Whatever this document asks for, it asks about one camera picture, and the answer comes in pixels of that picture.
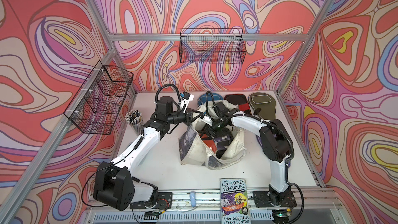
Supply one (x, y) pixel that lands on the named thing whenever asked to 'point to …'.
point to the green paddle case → (263, 104)
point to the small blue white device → (192, 195)
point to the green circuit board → (152, 215)
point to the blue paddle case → (202, 99)
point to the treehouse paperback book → (234, 208)
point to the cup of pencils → (134, 118)
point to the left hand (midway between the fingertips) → (203, 115)
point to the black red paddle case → (240, 99)
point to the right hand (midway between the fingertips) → (203, 138)
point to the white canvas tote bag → (195, 150)
